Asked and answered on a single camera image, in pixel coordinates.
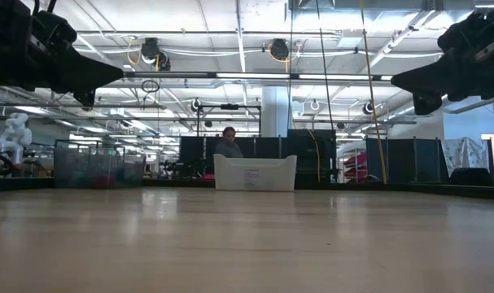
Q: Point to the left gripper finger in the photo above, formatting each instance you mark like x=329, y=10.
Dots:
x=88, y=99
x=92, y=73

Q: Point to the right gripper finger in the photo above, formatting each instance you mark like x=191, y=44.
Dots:
x=421, y=79
x=426, y=103

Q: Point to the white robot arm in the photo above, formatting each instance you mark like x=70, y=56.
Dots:
x=15, y=136

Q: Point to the dark blue partition panel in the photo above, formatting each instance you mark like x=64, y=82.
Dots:
x=417, y=160

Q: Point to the white patterned cloth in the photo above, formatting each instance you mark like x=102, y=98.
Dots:
x=466, y=152

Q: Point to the clear grey plastic bin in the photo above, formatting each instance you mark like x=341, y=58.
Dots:
x=98, y=169

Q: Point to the black chair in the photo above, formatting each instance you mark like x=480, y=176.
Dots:
x=472, y=177

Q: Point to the red shelf rack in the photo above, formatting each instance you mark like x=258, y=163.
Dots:
x=359, y=160

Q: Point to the black partition panel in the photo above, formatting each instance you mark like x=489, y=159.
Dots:
x=193, y=154

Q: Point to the black tall cabinet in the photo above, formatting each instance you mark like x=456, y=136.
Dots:
x=301, y=154

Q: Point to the small pink object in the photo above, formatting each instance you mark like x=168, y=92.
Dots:
x=208, y=176

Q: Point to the person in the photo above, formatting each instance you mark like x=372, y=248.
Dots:
x=229, y=146

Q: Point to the white plastic bin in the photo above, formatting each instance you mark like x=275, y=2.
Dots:
x=254, y=173

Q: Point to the black metal gantry frame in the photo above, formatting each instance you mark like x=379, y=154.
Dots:
x=229, y=106

